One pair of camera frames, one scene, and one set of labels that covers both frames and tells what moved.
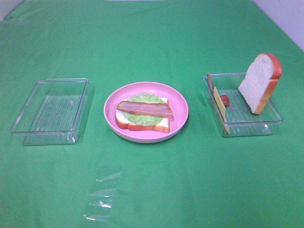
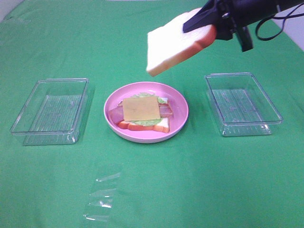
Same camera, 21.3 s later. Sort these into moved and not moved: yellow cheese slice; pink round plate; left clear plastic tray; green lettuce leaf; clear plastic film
Moved: yellow cheese slice
Not moved: left clear plastic tray; clear plastic film; green lettuce leaf; pink round plate
